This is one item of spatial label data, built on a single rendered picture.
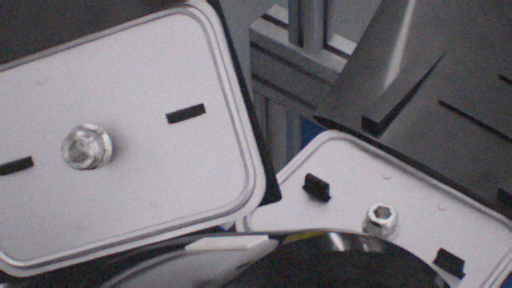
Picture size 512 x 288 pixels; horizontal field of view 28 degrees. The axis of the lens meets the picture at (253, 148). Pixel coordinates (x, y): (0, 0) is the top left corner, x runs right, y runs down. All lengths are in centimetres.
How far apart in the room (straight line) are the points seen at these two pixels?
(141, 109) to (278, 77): 66
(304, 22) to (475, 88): 49
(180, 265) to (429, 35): 19
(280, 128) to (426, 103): 60
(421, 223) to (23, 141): 14
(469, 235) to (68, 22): 16
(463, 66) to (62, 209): 18
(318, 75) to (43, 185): 63
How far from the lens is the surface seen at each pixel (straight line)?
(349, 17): 195
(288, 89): 95
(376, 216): 37
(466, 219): 38
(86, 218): 31
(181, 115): 29
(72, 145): 29
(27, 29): 31
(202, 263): 27
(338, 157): 39
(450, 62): 42
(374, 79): 41
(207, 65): 29
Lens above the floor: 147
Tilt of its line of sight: 47 degrees down
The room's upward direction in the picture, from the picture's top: 3 degrees counter-clockwise
